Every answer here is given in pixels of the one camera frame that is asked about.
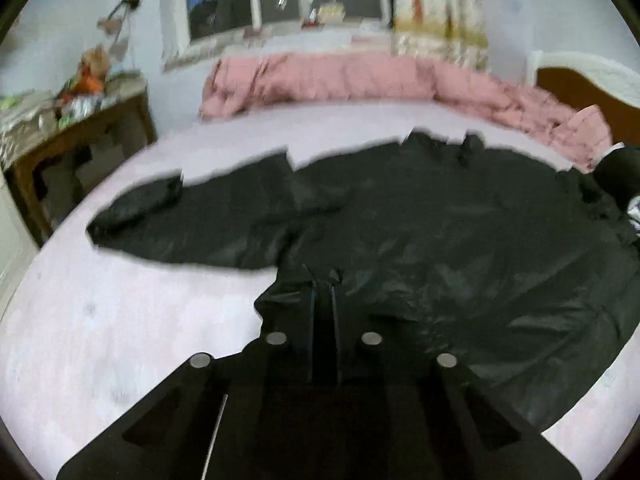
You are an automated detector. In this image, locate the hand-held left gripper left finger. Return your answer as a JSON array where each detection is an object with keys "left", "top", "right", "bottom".
[{"left": 56, "top": 265, "right": 321, "bottom": 480}]

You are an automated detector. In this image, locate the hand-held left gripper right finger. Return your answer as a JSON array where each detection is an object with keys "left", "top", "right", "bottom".
[{"left": 327, "top": 266, "right": 583, "bottom": 480}]

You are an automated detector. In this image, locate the black jacket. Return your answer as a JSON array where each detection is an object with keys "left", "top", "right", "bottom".
[{"left": 86, "top": 130, "right": 640, "bottom": 433}]

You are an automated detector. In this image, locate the bed with pink sheet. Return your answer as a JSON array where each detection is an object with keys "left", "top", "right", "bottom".
[{"left": 0, "top": 95, "right": 640, "bottom": 480}]

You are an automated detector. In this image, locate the pink checked quilt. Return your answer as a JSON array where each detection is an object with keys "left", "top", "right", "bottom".
[{"left": 199, "top": 54, "right": 613, "bottom": 171}]

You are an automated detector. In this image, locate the wooden side table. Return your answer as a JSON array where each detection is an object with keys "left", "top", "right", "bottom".
[{"left": 0, "top": 77, "right": 158, "bottom": 248}]

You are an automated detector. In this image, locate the dark navy folded garment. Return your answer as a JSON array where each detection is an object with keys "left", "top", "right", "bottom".
[{"left": 592, "top": 144, "right": 640, "bottom": 211}]

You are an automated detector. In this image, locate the orange toy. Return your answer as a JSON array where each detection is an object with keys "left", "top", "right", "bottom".
[{"left": 75, "top": 72, "right": 104, "bottom": 95}]

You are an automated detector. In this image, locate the floral curtain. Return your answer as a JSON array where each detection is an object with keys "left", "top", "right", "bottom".
[{"left": 387, "top": 0, "right": 488, "bottom": 68}]

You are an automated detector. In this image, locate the white and brown headboard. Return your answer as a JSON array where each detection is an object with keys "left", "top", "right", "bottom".
[{"left": 527, "top": 50, "right": 640, "bottom": 143}]

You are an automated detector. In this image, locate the pile of papers and packets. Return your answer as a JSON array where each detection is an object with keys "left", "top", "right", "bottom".
[{"left": 0, "top": 45, "right": 148, "bottom": 161}]

